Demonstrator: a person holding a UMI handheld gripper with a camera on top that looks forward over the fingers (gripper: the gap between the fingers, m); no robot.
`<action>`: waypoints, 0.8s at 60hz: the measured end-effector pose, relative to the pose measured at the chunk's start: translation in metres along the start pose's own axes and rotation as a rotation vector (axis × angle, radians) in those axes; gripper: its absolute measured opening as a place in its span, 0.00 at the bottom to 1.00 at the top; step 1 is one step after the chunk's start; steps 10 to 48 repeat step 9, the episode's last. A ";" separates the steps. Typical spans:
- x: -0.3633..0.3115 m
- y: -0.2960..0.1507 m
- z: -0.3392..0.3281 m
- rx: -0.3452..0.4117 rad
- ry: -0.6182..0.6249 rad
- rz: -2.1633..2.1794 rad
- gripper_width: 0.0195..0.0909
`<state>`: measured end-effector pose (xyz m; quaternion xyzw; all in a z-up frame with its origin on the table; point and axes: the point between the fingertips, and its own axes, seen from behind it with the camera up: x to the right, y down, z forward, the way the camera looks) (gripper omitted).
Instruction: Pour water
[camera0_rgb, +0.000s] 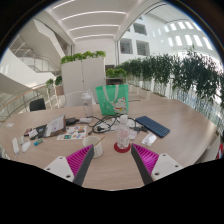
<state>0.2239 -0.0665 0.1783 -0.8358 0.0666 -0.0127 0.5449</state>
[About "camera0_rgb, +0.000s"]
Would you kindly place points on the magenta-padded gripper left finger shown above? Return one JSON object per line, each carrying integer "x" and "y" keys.
{"x": 59, "y": 166}

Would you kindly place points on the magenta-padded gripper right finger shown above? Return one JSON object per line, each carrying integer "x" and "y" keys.
{"x": 165, "y": 165}

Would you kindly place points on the clear water bottle white cap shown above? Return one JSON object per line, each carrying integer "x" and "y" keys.
{"x": 123, "y": 135}

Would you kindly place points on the white plastic packet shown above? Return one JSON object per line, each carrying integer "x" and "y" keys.
{"x": 149, "y": 140}
{"x": 133, "y": 134}

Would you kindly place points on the small teal pack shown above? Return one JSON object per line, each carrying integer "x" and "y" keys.
{"x": 38, "y": 142}

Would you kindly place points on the colourful sticker sheet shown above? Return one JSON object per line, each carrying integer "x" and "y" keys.
{"x": 71, "y": 132}

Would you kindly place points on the white computer mouse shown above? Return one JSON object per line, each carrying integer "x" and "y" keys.
{"x": 26, "y": 147}

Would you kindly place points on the black notebook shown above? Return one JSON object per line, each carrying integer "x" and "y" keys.
{"x": 41, "y": 130}

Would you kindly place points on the printed booklet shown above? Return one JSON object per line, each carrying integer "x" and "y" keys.
{"x": 56, "y": 126}

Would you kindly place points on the white grid-pattern mug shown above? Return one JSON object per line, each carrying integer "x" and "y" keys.
{"x": 98, "y": 151}

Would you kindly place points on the white card box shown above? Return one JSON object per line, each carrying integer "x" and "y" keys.
{"x": 33, "y": 133}

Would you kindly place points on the small white adapter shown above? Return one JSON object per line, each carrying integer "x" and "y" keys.
{"x": 22, "y": 140}

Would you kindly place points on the dark red phone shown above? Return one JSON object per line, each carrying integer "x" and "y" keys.
{"x": 27, "y": 131}

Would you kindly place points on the black power brick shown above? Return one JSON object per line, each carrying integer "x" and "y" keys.
{"x": 71, "y": 121}

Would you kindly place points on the gold stirring stick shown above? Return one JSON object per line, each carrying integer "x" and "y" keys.
{"x": 100, "y": 141}

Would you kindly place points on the white power strip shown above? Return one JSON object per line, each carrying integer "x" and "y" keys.
{"x": 15, "y": 145}

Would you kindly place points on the flat round red coaster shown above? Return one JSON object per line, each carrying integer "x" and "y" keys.
{"x": 116, "y": 149}

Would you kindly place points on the flat white charger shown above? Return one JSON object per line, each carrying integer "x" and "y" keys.
{"x": 85, "y": 120}

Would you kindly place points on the white paper slip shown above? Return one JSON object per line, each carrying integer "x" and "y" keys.
{"x": 10, "y": 125}

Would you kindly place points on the black chair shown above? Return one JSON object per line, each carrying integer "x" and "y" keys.
{"x": 37, "y": 105}

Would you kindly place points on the tall clear sports bottle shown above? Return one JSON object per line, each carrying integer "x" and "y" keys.
{"x": 87, "y": 106}

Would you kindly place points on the white chair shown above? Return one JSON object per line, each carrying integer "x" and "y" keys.
{"x": 74, "y": 99}

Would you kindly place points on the white shelf with potted plants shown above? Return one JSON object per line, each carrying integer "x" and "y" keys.
{"x": 51, "y": 90}

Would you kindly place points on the green tote bag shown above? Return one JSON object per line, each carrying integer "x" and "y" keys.
{"x": 110, "y": 101}

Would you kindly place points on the white cabinet with plants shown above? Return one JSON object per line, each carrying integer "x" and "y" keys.
{"x": 83, "y": 80}

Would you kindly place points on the row of green hedge plants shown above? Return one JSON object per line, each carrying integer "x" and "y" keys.
{"x": 180, "y": 71}

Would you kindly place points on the low planter with green plants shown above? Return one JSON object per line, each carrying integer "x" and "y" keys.
{"x": 115, "y": 73}

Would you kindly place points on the ceiling light strips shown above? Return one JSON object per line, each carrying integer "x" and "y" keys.
{"x": 93, "y": 14}

